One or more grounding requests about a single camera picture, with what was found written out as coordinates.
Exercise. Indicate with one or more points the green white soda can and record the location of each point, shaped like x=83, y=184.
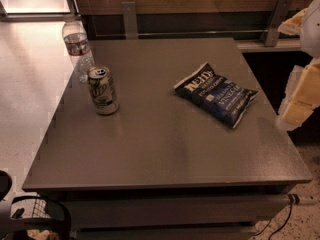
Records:
x=102, y=90

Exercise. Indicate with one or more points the black wire basket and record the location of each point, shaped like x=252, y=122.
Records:
x=31, y=217

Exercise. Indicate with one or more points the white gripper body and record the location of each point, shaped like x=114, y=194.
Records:
x=312, y=30

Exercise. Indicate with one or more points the left metal bracket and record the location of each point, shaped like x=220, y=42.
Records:
x=130, y=19

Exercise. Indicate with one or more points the metal bracket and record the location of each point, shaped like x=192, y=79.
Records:
x=130, y=19
x=271, y=34

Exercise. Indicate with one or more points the blue chip bag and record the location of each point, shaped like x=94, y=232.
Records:
x=222, y=98

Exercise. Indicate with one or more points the right metal bracket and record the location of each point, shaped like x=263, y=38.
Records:
x=271, y=34

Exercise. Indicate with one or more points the clear plastic water bottle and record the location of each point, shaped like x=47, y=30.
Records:
x=78, y=47

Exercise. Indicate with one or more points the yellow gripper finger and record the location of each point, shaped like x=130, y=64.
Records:
x=292, y=26
x=302, y=96

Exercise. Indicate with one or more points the window frame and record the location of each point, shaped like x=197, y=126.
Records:
x=36, y=10

